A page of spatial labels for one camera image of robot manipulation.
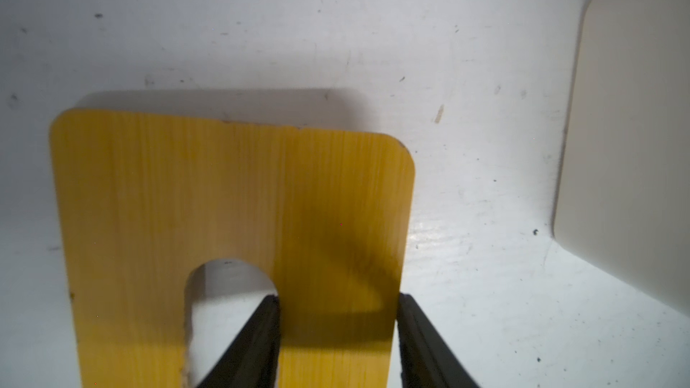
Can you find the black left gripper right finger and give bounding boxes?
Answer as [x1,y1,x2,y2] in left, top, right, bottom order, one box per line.
[396,293,479,388]

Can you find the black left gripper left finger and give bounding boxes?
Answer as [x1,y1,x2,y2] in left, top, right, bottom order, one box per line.
[198,295,280,388]

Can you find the yellow tissue box lid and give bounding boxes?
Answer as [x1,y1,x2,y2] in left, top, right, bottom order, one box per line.
[50,109,415,387]

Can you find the white plastic tissue box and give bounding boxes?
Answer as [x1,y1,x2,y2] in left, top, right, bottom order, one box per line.
[553,0,689,314]

